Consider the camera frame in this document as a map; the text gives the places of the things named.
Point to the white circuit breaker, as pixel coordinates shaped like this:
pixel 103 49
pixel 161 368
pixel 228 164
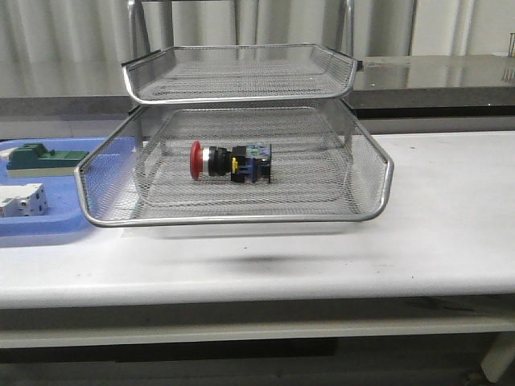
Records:
pixel 23 200

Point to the silver mesh tray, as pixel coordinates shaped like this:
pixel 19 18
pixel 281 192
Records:
pixel 325 167
pixel 233 73

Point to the dark countertop bench behind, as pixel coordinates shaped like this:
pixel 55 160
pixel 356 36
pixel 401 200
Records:
pixel 385 87

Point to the red emergency stop button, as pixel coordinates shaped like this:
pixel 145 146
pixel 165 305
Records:
pixel 248 163

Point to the silver metal rack frame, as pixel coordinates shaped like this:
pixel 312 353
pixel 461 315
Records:
pixel 140 42

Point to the green and beige module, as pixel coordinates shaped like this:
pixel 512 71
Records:
pixel 36 160

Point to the white table leg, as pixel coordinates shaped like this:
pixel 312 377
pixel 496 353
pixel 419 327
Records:
pixel 499 357

